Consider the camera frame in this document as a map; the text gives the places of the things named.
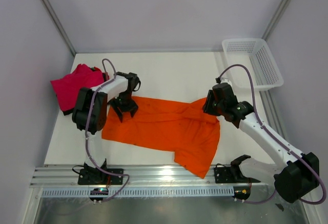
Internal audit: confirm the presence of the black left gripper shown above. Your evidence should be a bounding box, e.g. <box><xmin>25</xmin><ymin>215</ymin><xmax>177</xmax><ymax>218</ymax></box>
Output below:
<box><xmin>109</xmin><ymin>90</ymin><xmax>137</xmax><ymax>122</ymax></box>

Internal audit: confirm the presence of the orange t shirt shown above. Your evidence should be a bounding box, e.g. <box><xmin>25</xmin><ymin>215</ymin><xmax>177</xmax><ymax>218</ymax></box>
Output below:
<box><xmin>101</xmin><ymin>96</ymin><xmax>220</xmax><ymax>178</ymax></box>

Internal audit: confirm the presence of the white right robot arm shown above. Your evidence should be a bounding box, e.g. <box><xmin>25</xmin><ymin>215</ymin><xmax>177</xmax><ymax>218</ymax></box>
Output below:
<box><xmin>202</xmin><ymin>83</ymin><xmax>326</xmax><ymax>205</ymax></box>

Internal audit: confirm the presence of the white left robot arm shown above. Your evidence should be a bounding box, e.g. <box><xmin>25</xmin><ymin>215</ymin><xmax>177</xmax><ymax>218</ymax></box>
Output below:
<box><xmin>72</xmin><ymin>72</ymin><xmax>141</xmax><ymax>184</ymax></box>

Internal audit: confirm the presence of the red folded t shirt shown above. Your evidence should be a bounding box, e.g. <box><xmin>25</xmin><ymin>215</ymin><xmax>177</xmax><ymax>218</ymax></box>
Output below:
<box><xmin>91</xmin><ymin>67</ymin><xmax>110</xmax><ymax>81</ymax></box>

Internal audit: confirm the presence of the pink folded t shirt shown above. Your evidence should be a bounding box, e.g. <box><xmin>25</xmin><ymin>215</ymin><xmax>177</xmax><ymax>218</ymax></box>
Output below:
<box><xmin>50</xmin><ymin>64</ymin><xmax>104</xmax><ymax>115</ymax></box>

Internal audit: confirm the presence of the white plastic basket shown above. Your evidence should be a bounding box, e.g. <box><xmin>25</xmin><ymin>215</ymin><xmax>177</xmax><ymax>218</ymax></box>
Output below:
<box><xmin>222</xmin><ymin>38</ymin><xmax>284</xmax><ymax>91</ymax></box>

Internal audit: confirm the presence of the left controller board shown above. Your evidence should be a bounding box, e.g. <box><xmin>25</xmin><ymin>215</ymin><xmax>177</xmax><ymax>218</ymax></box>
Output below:
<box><xmin>89</xmin><ymin>187</ymin><xmax>109</xmax><ymax>201</ymax></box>

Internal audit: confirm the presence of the controller board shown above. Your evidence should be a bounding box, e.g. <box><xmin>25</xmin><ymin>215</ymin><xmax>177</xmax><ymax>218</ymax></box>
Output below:
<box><xmin>89</xmin><ymin>187</ymin><xmax>109</xmax><ymax>201</ymax></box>
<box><xmin>233</xmin><ymin>188</ymin><xmax>251</xmax><ymax>200</ymax></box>

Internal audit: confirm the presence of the right controller board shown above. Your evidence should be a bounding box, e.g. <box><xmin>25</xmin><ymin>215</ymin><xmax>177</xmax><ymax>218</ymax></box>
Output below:
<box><xmin>233</xmin><ymin>188</ymin><xmax>251</xmax><ymax>200</ymax></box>

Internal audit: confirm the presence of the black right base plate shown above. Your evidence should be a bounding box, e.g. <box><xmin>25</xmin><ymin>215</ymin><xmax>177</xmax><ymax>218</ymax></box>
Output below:
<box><xmin>214</xmin><ymin>166</ymin><xmax>260</xmax><ymax>184</ymax></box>

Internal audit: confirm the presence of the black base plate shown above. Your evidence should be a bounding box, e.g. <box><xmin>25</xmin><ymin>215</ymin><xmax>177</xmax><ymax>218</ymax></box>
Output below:
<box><xmin>77</xmin><ymin>168</ymin><xmax>124</xmax><ymax>186</ymax></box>
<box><xmin>214</xmin><ymin>166</ymin><xmax>260</xmax><ymax>184</ymax></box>

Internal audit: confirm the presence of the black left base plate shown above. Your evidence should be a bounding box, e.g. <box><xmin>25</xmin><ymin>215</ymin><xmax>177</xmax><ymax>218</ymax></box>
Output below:
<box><xmin>77</xmin><ymin>168</ymin><xmax>124</xmax><ymax>186</ymax></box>

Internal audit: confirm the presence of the slotted grey cable duct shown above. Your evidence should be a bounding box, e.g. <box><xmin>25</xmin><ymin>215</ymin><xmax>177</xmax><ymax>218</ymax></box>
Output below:
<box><xmin>40</xmin><ymin>186</ymin><xmax>234</xmax><ymax>198</ymax></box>

